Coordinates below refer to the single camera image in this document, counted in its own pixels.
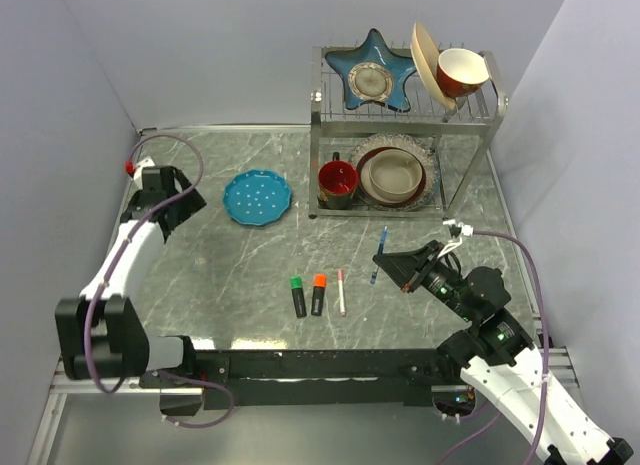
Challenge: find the green highlighter cap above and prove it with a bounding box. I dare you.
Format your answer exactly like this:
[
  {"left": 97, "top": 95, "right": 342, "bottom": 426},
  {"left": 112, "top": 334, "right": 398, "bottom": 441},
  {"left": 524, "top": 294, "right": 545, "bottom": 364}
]
[{"left": 290, "top": 276, "right": 303, "bottom": 289}]

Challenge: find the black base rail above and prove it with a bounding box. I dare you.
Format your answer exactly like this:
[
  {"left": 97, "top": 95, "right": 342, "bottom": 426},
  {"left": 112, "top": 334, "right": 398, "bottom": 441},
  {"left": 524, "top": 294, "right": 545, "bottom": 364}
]
[{"left": 137, "top": 348, "right": 496, "bottom": 409}]

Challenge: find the orange highlighter cap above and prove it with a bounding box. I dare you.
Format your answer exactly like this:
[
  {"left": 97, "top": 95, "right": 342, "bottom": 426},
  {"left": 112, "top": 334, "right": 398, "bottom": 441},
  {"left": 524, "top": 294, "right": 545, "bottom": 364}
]
[{"left": 313, "top": 273, "right": 327, "bottom": 289}]

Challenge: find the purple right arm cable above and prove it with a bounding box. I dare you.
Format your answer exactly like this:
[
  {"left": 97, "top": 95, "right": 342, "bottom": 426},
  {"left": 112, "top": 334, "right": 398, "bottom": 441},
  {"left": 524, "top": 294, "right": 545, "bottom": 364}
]
[{"left": 437, "top": 229, "right": 552, "bottom": 465}]

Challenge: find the black green-tipped highlighter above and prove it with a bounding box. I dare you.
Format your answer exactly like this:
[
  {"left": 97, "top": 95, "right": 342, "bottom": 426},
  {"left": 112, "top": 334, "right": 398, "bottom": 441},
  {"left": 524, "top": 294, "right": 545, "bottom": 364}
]
[{"left": 291, "top": 288, "right": 307, "bottom": 318}]

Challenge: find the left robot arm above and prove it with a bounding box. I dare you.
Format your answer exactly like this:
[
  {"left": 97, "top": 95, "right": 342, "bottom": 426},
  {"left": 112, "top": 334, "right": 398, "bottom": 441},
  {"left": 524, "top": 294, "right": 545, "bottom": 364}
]
[{"left": 55, "top": 165, "right": 206, "bottom": 387}]

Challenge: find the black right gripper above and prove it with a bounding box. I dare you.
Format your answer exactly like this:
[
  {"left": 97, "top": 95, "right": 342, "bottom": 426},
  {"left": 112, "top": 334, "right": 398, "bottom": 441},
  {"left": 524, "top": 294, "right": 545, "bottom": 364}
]
[{"left": 373, "top": 238, "right": 475, "bottom": 319}]

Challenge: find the white pink-tipped marker pen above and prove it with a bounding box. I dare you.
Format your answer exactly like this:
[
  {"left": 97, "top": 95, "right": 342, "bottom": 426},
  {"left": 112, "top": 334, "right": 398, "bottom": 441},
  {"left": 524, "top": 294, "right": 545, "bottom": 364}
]
[{"left": 337, "top": 269, "right": 347, "bottom": 317}]

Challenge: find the blue polka dot plate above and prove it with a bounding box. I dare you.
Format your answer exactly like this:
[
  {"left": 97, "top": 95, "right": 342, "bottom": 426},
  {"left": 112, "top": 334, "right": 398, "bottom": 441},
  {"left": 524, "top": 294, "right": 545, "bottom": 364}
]
[{"left": 223, "top": 169, "right": 292, "bottom": 227}]

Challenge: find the cream plate on rack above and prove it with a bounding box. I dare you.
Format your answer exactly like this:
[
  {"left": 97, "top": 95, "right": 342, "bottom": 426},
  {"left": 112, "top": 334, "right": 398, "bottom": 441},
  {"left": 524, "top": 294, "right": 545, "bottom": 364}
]
[{"left": 410, "top": 21, "right": 456, "bottom": 111}]

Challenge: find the blue star-shaped dish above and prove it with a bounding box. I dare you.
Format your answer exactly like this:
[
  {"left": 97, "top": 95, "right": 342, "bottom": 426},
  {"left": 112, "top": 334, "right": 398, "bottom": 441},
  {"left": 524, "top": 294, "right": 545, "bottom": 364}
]
[{"left": 325, "top": 28, "right": 416, "bottom": 113}]

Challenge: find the red and white bowl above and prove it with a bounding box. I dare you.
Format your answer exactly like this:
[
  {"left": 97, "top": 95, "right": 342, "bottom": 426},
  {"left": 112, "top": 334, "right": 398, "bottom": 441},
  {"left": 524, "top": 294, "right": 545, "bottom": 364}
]
[{"left": 436, "top": 48, "right": 490, "bottom": 98}]

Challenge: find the patterned glass plate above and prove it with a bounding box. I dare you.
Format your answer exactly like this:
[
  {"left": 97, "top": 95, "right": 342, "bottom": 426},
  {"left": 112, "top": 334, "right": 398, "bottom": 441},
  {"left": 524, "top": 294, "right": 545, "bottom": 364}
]
[{"left": 348, "top": 133, "right": 440, "bottom": 212}]

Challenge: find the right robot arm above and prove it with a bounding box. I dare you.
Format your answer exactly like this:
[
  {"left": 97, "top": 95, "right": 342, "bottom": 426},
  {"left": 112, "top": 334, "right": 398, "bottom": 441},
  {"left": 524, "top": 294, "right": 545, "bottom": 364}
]
[{"left": 373, "top": 241, "right": 634, "bottom": 464}]

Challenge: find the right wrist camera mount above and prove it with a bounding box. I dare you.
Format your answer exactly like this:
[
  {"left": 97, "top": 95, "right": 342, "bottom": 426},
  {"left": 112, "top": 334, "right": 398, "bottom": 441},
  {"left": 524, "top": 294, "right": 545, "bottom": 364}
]
[{"left": 438, "top": 219, "right": 474, "bottom": 258}]

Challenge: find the blue pen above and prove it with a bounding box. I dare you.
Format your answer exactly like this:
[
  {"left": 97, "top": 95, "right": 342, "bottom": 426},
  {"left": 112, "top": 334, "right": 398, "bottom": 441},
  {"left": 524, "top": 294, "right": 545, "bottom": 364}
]
[{"left": 369, "top": 226, "right": 389, "bottom": 285}]

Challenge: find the stainless steel dish rack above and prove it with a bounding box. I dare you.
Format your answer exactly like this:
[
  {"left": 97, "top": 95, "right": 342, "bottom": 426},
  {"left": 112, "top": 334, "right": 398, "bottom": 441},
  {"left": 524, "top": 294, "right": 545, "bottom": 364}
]
[{"left": 308, "top": 47, "right": 509, "bottom": 219}]

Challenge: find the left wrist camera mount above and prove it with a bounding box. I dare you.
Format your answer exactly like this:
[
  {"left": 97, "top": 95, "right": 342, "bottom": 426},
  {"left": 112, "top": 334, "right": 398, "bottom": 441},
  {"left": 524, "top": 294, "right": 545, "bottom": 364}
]
[{"left": 124, "top": 157, "right": 155, "bottom": 189}]

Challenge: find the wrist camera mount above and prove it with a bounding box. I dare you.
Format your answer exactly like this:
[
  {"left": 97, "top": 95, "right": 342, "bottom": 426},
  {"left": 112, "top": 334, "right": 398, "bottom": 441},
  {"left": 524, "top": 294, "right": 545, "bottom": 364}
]
[
  {"left": 438, "top": 219, "right": 474, "bottom": 258},
  {"left": 124, "top": 157, "right": 155, "bottom": 189}
]

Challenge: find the beige bowl on lower shelf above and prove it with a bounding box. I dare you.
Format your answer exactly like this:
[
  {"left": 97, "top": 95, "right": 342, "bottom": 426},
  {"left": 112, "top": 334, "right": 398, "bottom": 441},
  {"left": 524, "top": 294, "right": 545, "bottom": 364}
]
[{"left": 360, "top": 148, "right": 425, "bottom": 203}]

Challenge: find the dark floral red mug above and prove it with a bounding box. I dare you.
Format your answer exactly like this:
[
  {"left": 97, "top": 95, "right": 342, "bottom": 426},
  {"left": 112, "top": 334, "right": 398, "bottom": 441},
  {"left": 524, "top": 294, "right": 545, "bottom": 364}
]
[{"left": 318, "top": 152, "right": 359, "bottom": 210}]

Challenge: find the black orange-tipped highlighter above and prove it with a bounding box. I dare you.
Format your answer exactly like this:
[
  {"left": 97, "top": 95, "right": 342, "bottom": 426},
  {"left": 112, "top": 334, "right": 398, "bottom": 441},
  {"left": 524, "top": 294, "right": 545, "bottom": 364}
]
[{"left": 311, "top": 287, "right": 326, "bottom": 316}]

